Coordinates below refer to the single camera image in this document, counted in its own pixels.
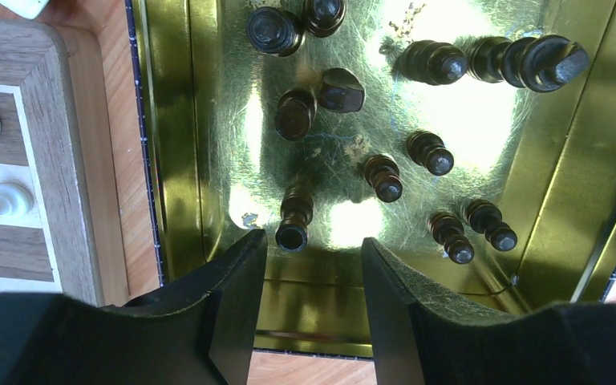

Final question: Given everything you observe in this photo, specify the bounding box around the dark chess piece in tray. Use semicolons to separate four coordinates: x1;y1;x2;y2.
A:
464;199;518;252
428;212;475;265
302;0;347;38

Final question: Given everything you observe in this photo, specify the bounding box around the dark chess king in tray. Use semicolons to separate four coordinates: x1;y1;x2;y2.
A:
467;34;590;94

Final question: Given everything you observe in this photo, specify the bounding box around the dark chess rook in tray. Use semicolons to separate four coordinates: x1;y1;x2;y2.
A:
275;186;314;253
245;6;304;57

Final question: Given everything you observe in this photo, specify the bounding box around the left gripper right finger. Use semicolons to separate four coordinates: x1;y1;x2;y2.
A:
361;237;616;384

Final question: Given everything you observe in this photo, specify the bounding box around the dark chess queen in tray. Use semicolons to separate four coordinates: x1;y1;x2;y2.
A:
397;40;468;86

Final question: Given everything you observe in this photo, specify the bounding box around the white chess pawn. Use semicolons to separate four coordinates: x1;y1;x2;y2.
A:
0;182;34;217

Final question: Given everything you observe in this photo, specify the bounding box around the wooden folding chess board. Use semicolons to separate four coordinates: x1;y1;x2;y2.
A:
0;15;104;308

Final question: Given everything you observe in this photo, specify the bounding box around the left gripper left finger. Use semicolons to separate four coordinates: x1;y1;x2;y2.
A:
0;230;267;384

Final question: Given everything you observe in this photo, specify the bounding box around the dark chess bishop in tray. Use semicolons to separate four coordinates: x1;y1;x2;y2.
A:
274;88;317;141

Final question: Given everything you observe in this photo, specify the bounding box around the white stand base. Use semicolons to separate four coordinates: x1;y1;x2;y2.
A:
0;0;50;20

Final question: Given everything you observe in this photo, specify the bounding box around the gold metal tray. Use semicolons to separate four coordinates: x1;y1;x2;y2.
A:
127;1;616;357

